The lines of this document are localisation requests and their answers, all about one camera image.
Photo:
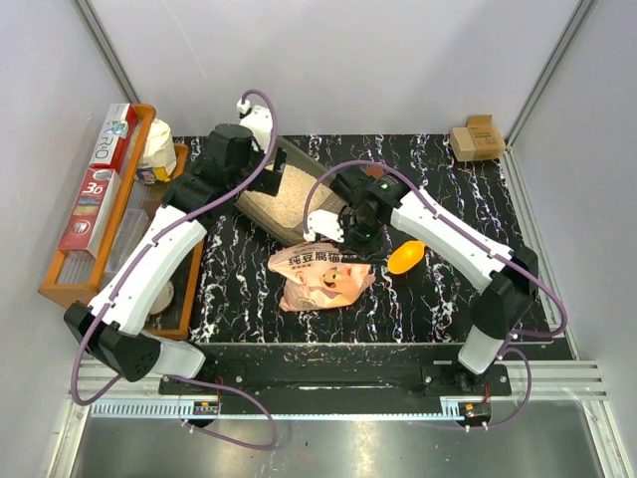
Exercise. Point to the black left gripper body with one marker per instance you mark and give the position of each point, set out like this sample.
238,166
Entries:
256,160

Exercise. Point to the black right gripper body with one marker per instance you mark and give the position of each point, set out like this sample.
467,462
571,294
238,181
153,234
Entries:
360,235

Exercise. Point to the grey plastic litter box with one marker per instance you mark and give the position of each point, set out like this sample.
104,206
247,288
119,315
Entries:
281,216

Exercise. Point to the pink cat litter bag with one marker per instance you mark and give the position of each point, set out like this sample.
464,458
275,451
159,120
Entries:
318,277

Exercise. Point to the yellow plastic litter scoop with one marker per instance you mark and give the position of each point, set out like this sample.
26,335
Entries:
406,257

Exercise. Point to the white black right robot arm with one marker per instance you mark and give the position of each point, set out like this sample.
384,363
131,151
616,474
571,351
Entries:
498,273

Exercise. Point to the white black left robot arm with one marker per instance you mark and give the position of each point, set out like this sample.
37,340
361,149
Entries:
111,326

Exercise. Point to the red white toothpaste box upper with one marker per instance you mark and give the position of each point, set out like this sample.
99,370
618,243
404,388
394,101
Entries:
114,138

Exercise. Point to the red white toothpaste box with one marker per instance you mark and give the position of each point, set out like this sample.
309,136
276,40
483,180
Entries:
114,138
89,216

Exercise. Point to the brown cardboard box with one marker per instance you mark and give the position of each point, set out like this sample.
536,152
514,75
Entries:
478,140

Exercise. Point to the red white toothpaste box lower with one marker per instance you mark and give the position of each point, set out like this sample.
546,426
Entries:
89,216

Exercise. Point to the white paper flour bag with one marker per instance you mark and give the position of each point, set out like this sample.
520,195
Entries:
159,158

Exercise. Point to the clear plastic container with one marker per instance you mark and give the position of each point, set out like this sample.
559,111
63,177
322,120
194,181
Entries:
130,231

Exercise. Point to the white round cup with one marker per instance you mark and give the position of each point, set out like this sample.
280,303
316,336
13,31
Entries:
163,299

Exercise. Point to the orange wooden tray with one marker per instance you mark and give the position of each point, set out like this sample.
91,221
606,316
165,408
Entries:
174,322

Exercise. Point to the orange wooden rack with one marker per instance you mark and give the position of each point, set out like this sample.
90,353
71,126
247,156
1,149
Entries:
131,160

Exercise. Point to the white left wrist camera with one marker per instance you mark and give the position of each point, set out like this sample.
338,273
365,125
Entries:
258,120

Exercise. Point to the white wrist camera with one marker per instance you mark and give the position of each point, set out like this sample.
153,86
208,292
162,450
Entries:
325,224
258,120

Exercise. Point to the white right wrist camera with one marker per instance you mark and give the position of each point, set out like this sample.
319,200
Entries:
325,224

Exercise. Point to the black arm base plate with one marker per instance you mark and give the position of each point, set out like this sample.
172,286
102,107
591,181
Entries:
428,369

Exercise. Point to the aluminium rail frame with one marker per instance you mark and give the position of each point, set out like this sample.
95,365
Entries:
469,413

